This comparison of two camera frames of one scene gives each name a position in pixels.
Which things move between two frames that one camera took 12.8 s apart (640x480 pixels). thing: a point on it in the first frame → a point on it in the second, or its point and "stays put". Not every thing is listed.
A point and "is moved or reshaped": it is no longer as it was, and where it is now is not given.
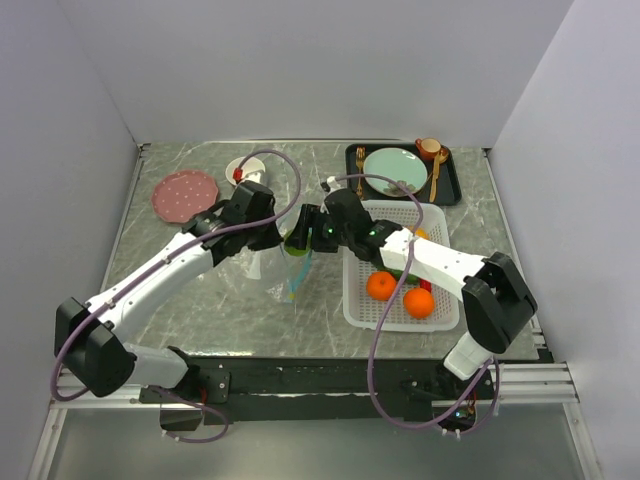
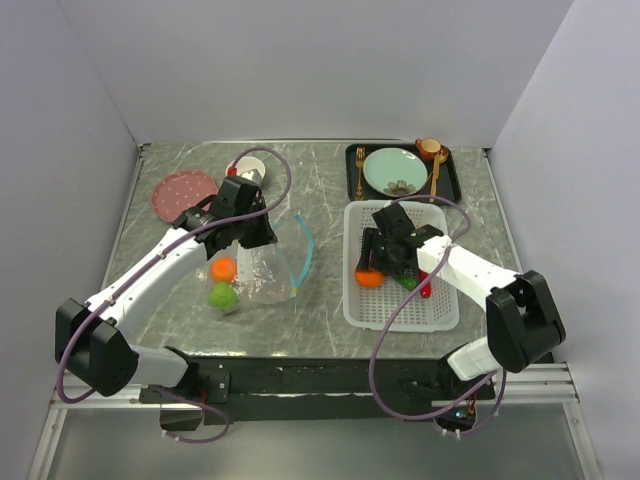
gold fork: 360,157 stays put
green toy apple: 299,252 → 223,297
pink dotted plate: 181,195 stays put
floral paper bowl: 253,169 stays put
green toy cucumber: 410,277 stays put
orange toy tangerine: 381,285 is moved or reshaped
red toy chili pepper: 425,284 stays put
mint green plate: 399,165 stays put
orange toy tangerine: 419,303 → 223,268
